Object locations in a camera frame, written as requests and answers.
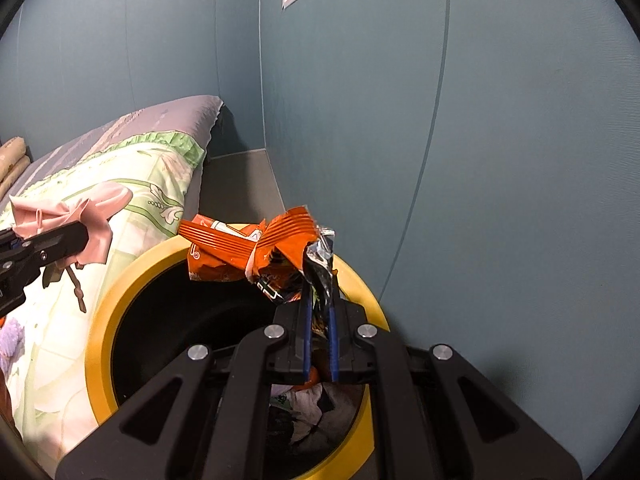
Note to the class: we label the purple knitted cloth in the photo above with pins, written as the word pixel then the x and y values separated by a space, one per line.
pixel 10 345

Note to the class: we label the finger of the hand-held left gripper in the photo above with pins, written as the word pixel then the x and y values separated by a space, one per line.
pixel 60 245

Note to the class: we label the orange snack wrapper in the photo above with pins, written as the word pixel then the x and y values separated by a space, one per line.
pixel 280 245

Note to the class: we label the green printed packet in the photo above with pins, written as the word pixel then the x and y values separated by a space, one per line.
pixel 281 401

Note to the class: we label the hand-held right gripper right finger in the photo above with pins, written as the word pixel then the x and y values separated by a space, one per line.
pixel 334 355

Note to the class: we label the green floral quilt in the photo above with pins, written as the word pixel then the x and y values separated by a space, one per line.
pixel 145 180

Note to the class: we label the white crumpled tissue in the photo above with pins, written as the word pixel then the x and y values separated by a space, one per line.
pixel 310 407

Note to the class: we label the beige folded cushions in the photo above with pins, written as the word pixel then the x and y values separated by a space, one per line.
pixel 12 157

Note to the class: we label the pink cloth garment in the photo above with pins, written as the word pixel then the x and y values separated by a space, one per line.
pixel 100 205

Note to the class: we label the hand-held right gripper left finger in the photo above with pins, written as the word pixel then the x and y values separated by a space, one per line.
pixel 306 350

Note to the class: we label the yellow round trash bin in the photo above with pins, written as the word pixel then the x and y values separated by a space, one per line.
pixel 100 340

